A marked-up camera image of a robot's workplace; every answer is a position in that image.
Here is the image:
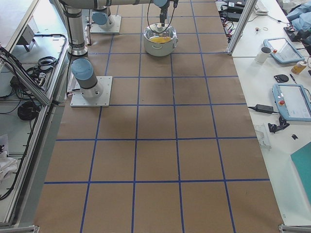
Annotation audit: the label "glass pot lid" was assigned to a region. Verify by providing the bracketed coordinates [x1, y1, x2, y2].
[143, 23, 176, 41]

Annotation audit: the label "yellow corn cob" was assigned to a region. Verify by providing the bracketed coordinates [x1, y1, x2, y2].
[150, 36, 172, 44]

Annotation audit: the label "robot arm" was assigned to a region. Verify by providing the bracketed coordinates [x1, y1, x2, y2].
[91, 7, 114, 29]
[51, 0, 170, 57]

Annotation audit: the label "pale green cooking pot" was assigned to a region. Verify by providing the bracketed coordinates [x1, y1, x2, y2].
[143, 35, 178, 57]

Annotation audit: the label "black power brick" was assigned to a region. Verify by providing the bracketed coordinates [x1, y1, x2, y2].
[226, 0, 247, 14]

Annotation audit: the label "white mug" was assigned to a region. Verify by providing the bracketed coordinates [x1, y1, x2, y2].
[255, 46, 272, 64]

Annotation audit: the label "teach pendant far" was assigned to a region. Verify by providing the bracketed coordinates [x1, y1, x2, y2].
[263, 37, 305, 64]

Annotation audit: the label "teach pendant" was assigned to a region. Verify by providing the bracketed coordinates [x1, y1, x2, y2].
[272, 83, 311, 122]
[263, 37, 305, 64]

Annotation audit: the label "black round object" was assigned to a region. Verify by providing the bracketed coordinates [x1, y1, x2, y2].
[274, 74, 289, 83]

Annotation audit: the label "black power adapter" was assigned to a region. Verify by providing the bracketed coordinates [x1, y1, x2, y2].
[255, 104, 278, 114]

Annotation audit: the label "orange drink can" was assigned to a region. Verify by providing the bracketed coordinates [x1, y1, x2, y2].
[291, 61, 308, 74]

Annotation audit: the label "clear plastic box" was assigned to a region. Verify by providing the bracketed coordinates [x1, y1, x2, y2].
[254, 124, 271, 150]

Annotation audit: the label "teach pendant near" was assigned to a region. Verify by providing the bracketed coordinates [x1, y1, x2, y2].
[272, 83, 311, 122]

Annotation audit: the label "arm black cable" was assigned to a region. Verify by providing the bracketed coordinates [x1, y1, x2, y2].
[146, 0, 176, 33]

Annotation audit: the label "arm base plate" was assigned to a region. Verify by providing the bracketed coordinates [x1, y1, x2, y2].
[90, 12, 121, 34]
[70, 76, 113, 107]

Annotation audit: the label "aluminium frame post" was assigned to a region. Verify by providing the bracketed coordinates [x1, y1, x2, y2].
[226, 0, 257, 55]

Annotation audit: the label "coiled black cables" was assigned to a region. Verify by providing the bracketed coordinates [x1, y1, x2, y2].
[17, 100, 41, 121]

